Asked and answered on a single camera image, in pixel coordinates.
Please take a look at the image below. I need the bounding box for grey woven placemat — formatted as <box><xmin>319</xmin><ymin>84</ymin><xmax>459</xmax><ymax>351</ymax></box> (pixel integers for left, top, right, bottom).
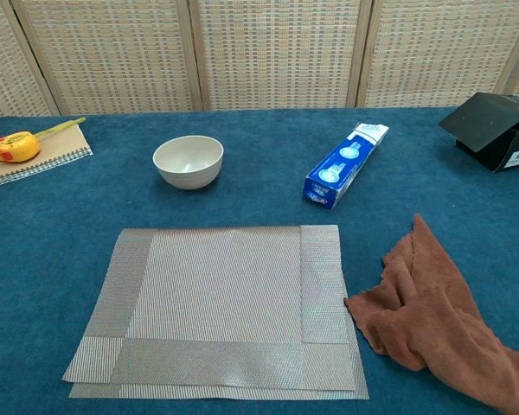
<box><xmin>61</xmin><ymin>224</ymin><xmax>370</xmax><ymax>401</ymax></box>

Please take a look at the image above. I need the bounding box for white bowl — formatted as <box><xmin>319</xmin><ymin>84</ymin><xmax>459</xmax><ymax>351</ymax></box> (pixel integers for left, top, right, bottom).
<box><xmin>152</xmin><ymin>135</ymin><xmax>225</xmax><ymax>191</ymax></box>

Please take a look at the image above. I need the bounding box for brown microfibre cloth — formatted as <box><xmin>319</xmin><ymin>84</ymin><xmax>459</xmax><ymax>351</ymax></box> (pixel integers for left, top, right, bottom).
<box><xmin>343</xmin><ymin>213</ymin><xmax>519</xmax><ymax>415</ymax></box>

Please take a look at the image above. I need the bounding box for blue felt table cover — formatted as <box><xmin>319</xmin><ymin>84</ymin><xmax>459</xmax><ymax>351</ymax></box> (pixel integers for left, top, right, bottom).
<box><xmin>0</xmin><ymin>105</ymin><xmax>519</xmax><ymax>415</ymax></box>

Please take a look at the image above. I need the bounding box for blue white toothpaste box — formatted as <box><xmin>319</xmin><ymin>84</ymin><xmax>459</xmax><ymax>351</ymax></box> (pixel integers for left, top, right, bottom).
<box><xmin>302</xmin><ymin>122</ymin><xmax>390</xmax><ymax>212</ymax></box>

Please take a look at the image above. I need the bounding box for woven bamboo folding screen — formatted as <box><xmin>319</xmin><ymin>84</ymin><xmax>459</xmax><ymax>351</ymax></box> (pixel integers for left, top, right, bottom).
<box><xmin>0</xmin><ymin>0</ymin><xmax>519</xmax><ymax>118</ymax></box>

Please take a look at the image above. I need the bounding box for kraft spiral notebook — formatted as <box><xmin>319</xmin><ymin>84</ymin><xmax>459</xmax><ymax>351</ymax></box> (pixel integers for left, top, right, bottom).
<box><xmin>0</xmin><ymin>124</ymin><xmax>93</xmax><ymax>190</ymax></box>

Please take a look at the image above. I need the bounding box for black cardboard box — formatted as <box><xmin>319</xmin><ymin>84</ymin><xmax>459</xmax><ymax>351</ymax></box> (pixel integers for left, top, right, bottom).
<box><xmin>438</xmin><ymin>92</ymin><xmax>519</xmax><ymax>173</ymax></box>

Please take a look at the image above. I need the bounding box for yellow tape measure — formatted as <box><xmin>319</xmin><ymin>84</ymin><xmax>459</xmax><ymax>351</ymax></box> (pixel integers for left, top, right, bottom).
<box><xmin>0</xmin><ymin>116</ymin><xmax>87</xmax><ymax>163</ymax></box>

